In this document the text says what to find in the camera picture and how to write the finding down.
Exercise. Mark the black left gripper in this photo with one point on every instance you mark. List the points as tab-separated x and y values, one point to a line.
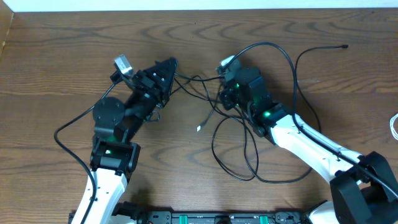
149	84

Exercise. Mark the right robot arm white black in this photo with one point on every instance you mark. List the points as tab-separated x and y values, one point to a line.
363	187

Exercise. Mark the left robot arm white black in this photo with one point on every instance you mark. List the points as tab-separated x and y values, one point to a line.
114	156

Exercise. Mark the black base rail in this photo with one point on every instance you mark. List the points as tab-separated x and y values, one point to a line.
128	212

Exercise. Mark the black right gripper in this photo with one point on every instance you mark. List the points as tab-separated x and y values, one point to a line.
226	99

